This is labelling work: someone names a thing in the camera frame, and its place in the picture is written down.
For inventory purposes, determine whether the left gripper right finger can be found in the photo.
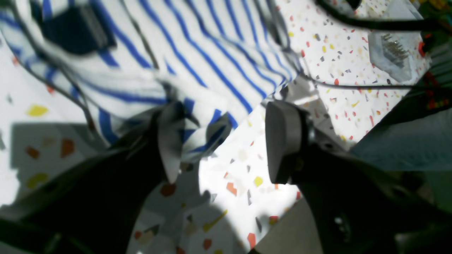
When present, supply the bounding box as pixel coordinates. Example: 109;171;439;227
265;100;451;254

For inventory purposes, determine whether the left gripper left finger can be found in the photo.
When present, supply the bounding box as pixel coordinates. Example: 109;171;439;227
0;102;185;254

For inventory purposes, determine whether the blue white striped t-shirt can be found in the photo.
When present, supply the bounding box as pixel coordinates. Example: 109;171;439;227
1;0;303;183

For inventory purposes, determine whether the clear plastic screw box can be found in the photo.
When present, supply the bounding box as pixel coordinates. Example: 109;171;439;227
368;31;431;84

